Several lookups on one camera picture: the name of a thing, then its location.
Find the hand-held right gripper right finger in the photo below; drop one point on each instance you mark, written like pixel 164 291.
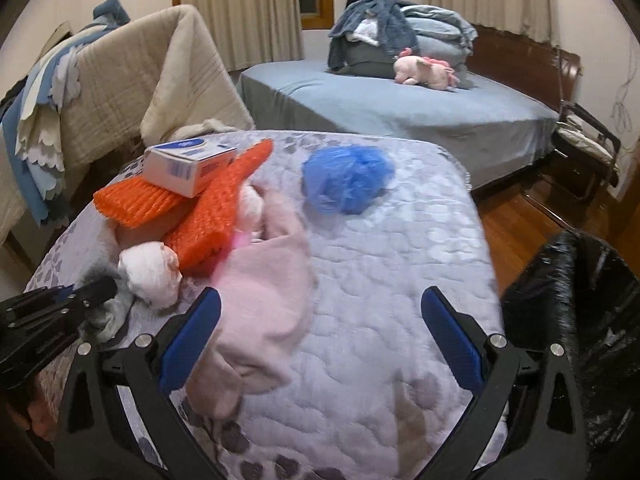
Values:
pixel 452 335

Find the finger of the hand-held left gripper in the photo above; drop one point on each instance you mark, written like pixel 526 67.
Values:
pixel 45 342
pixel 95 290

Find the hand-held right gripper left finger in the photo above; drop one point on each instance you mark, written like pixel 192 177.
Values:
pixel 192 340

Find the pink cloth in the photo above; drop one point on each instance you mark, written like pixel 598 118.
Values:
pixel 260 300

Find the orange foam net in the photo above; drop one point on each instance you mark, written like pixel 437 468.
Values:
pixel 135 205

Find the orange knitted cloth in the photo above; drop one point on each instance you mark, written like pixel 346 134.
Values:
pixel 215 215

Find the black trash bag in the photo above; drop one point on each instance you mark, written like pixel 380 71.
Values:
pixel 590 320

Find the small white tissue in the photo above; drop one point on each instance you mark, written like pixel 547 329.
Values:
pixel 250 205

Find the white and blue cardboard box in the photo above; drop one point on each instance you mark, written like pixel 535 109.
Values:
pixel 185 170

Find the blue plastic bag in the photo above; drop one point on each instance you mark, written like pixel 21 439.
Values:
pixel 345 180

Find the grey white cloth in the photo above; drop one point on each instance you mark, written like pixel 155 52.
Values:
pixel 112 312

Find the grey leaf-pattern quilt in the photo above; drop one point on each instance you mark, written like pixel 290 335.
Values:
pixel 375 285

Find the blue white scalloped blanket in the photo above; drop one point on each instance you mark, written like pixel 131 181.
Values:
pixel 40 125

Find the beige striped blanket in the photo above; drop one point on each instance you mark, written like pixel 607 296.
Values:
pixel 125 80

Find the black folding chair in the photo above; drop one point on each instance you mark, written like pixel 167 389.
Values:
pixel 595 160

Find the bed with blue sheet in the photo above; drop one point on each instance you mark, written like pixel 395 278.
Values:
pixel 400 110

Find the chair cushion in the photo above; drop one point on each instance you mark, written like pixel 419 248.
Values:
pixel 582 140

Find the pink plush toy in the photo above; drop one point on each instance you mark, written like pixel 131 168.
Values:
pixel 420 70

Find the wooden headboard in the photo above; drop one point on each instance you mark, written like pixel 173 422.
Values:
pixel 520 60

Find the grey pillow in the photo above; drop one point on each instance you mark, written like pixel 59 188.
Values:
pixel 357 55

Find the light blue folded quilts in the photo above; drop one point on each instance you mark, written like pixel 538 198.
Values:
pixel 440 30

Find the dark blue fleece blanket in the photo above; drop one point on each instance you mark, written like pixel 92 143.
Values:
pixel 395 25

